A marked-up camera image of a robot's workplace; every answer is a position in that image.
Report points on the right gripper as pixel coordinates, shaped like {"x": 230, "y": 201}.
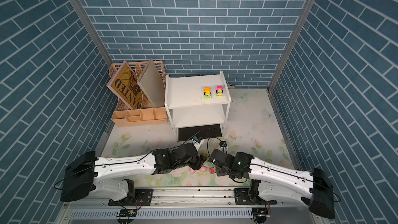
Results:
{"x": 218, "y": 172}

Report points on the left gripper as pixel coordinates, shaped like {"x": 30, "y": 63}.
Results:
{"x": 198, "y": 161}

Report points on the pink green toy car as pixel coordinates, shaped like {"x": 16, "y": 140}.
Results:
{"x": 219, "y": 91}

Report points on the orange green toy car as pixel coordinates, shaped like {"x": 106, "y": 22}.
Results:
{"x": 207, "y": 93}

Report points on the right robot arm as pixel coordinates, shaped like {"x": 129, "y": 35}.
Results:
{"x": 272, "y": 182}

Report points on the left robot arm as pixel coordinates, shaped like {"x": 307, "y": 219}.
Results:
{"x": 93, "y": 176}

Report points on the floral table mat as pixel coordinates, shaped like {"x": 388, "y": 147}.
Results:
{"x": 251, "y": 128}

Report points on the peach desk file organizer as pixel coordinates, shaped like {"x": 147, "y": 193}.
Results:
{"x": 124, "y": 117}

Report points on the white three-tier shelf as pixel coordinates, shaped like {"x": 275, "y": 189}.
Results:
{"x": 189, "y": 113}

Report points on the beige board book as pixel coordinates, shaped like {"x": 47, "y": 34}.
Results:
{"x": 151, "y": 84}

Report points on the wanted poster book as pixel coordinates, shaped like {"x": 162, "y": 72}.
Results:
{"x": 123, "y": 83}

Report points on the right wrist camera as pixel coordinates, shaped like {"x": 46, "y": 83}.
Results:
{"x": 223, "y": 145}

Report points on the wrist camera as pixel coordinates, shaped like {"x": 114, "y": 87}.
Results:
{"x": 198, "y": 142}
{"x": 223, "y": 145}

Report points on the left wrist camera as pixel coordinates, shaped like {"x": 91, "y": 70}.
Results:
{"x": 198, "y": 142}

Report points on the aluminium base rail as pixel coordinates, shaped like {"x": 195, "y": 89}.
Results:
{"x": 195, "y": 196}

